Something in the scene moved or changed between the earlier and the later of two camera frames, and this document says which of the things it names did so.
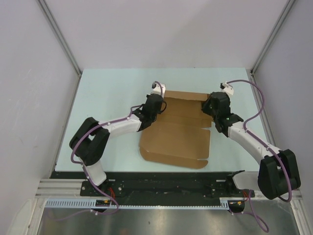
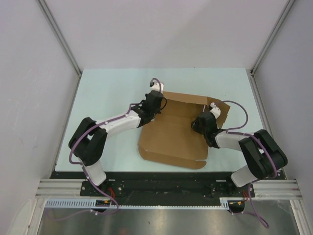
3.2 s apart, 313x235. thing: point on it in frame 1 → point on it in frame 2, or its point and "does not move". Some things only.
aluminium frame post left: [59, 35] does not move
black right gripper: [204, 107] → [194, 125]
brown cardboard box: [176, 137] does not move
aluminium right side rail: [254, 82] does not move
